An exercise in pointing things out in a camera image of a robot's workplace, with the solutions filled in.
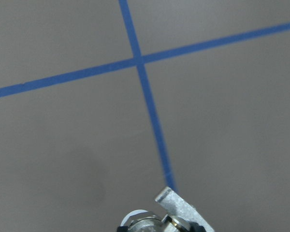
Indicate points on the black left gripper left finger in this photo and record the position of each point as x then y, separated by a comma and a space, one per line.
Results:
122, 229

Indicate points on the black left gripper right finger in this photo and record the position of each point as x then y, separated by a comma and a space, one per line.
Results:
197, 228

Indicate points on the white PPR valve with handle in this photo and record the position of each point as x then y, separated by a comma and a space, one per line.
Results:
179, 216

